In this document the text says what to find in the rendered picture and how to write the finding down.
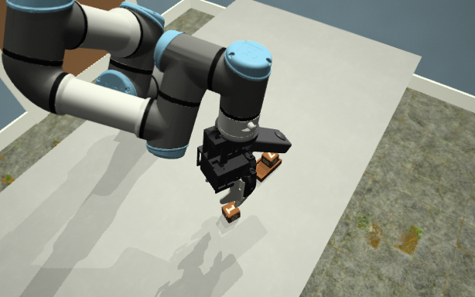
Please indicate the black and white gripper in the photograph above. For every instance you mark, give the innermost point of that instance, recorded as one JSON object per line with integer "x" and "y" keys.
{"x": 234, "y": 169}

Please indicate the orange wooden tray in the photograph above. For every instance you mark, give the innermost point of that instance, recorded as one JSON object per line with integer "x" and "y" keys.
{"x": 263, "y": 171}

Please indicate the brown number cube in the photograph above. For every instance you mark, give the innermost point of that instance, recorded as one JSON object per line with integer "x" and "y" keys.
{"x": 230, "y": 212}
{"x": 269, "y": 158}

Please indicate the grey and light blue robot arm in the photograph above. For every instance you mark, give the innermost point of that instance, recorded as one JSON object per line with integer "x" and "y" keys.
{"x": 39, "y": 32}

